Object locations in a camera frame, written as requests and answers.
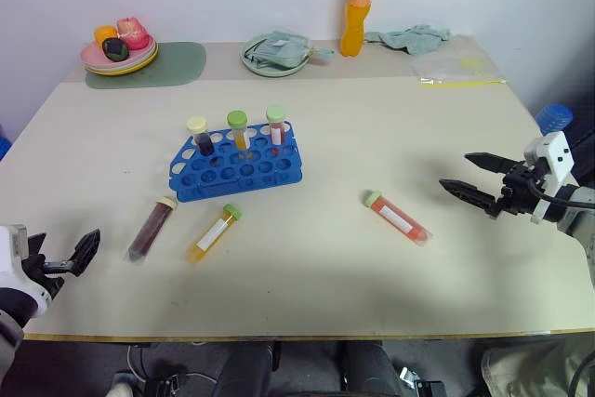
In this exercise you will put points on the stack of plates with fruit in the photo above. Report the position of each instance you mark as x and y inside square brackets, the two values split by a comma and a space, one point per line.
[139, 67]

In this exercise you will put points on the purple liquid tube yellow cap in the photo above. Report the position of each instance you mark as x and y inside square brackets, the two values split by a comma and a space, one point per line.
[205, 142]

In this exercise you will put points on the black floor device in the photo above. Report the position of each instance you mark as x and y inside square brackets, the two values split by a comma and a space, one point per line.
[420, 385]
[162, 385]

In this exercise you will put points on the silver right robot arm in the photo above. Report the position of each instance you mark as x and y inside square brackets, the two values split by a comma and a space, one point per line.
[578, 215]

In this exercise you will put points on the purple liquid tube cream cap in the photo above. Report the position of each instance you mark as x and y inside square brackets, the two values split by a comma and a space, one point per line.
[151, 229]

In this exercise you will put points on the light green plate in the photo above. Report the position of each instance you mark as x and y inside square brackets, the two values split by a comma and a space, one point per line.
[265, 69]

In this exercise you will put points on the dark green placemat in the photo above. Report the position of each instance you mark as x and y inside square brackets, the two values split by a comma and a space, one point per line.
[181, 64]

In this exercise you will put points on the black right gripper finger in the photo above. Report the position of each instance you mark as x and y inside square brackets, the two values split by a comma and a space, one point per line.
[472, 194]
[493, 162]

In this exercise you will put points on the clear zip bag yellow strip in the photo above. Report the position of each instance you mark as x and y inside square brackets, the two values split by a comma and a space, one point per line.
[446, 67]

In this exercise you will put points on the red liquid tube green cap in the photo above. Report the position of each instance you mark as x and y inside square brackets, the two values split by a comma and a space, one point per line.
[276, 129]

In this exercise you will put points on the light green zip pouch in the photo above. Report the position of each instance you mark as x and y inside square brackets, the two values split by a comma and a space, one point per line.
[283, 50]

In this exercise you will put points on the pink plate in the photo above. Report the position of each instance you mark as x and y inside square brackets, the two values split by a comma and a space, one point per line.
[93, 56]

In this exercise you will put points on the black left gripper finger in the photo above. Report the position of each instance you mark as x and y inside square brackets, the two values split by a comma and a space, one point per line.
[86, 250]
[36, 244]

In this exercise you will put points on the orange drink plastic bottle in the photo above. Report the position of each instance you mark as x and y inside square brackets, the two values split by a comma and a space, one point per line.
[354, 20]

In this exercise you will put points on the yellow liquid tube green cap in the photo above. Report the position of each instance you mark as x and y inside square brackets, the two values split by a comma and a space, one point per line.
[240, 134]

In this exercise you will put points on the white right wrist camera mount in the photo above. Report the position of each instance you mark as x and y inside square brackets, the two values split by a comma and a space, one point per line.
[555, 160]

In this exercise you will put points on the blue ribbed bottle cap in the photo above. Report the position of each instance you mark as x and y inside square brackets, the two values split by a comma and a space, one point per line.
[554, 118]

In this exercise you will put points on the orange liquid tube green cap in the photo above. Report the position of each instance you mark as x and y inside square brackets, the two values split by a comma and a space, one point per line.
[397, 218]

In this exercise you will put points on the yellow liquid tube white label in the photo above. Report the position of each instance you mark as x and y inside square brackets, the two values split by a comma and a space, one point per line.
[211, 236]

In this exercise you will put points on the dark purple toy mangosteen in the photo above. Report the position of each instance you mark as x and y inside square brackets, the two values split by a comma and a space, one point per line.
[115, 49]

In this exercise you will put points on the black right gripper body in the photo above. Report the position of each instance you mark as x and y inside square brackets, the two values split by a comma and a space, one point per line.
[520, 192]

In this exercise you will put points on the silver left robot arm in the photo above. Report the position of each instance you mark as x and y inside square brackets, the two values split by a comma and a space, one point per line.
[11, 322]

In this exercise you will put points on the blue object at table side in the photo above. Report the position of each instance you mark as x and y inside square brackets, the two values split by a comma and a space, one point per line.
[3, 141]

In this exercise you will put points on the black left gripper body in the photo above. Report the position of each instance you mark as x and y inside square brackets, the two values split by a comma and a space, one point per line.
[39, 271]

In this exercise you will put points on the light green cloth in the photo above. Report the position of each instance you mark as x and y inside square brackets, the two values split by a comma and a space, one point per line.
[413, 39]

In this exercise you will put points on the beige fabric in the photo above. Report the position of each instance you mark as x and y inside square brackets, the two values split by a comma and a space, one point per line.
[530, 369]

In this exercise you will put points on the orange toy fruit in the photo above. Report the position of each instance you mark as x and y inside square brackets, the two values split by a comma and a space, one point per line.
[104, 34]

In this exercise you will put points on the blue test tube rack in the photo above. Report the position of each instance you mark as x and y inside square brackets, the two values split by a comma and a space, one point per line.
[232, 173]

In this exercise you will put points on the red apple in foam net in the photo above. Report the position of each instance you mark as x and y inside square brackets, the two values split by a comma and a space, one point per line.
[134, 33]

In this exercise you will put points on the dark rounded shape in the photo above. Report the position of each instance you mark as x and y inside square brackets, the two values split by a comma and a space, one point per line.
[369, 369]
[246, 369]

